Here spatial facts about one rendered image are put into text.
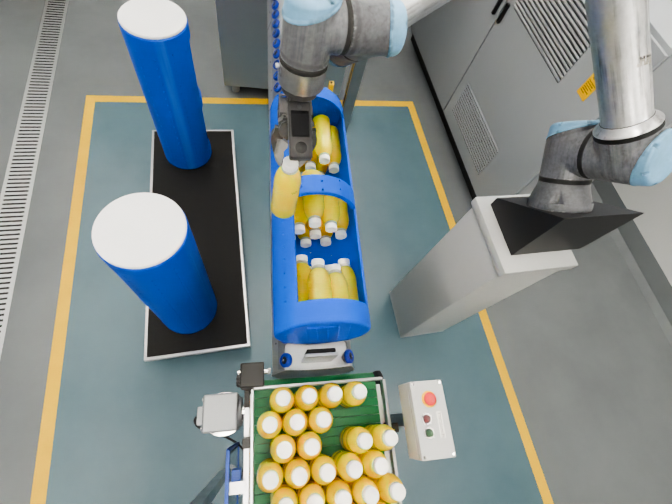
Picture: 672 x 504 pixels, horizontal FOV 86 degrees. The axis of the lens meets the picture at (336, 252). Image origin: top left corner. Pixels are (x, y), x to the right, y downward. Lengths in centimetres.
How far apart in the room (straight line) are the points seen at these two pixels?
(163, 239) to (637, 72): 134
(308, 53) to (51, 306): 211
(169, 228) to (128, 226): 12
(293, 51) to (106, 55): 299
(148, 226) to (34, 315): 133
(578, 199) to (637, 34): 46
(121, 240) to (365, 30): 95
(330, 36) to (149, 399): 193
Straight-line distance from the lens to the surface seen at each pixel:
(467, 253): 158
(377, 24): 72
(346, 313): 97
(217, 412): 129
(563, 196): 134
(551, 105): 248
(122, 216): 135
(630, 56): 115
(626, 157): 123
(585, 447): 288
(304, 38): 68
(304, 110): 77
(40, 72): 359
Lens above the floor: 214
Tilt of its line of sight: 62 degrees down
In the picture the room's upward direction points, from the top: 23 degrees clockwise
